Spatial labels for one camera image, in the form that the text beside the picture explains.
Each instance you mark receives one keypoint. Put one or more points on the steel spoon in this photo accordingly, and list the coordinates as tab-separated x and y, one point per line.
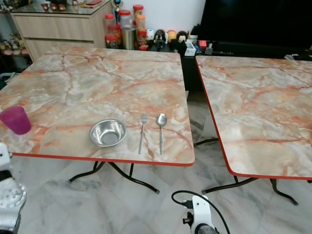
161	120

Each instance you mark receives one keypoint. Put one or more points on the light wooden drawer cabinet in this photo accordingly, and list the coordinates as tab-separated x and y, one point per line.
61	28

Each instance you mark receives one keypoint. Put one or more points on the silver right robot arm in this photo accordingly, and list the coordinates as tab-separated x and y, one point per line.
206	231

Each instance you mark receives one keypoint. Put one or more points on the glass shelf with plush toys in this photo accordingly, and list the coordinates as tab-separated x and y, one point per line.
12	46

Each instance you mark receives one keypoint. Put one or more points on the yellow round figurine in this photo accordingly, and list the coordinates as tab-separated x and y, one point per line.
171	34

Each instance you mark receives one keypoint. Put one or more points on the small steel bowl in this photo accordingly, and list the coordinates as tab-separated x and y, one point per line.
107	133

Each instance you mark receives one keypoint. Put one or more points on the steel fork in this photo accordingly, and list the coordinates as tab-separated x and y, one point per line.
142	134

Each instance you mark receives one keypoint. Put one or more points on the steel tumbler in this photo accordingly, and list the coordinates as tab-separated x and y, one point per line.
129	38

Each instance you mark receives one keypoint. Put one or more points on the black mouse figurine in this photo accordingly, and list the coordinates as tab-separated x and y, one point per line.
181	40

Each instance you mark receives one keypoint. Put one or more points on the small white figurine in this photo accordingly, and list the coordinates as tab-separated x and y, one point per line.
149	34

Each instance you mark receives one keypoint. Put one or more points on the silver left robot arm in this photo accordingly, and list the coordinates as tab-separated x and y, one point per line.
10	200

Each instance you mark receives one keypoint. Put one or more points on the purple plastic cup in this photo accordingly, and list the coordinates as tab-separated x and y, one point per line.
16	121

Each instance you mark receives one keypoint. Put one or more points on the small white box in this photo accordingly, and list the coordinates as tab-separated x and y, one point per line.
190	48

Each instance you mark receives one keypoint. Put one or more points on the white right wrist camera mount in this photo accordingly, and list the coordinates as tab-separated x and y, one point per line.
201	209

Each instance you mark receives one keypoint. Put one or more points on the green plastic bin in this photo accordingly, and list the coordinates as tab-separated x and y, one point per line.
6	82

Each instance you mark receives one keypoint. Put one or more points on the black and white figurine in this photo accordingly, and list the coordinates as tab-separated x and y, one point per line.
159	38

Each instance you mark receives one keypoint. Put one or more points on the black metal table leg frame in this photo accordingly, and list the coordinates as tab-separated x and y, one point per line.
280	192
139	184

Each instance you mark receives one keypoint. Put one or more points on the small trophy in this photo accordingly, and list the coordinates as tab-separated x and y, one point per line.
117	4

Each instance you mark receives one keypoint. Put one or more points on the black flat television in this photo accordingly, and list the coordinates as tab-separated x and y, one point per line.
253	19

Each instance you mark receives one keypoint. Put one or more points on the flat red case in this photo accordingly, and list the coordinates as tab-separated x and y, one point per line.
93	3

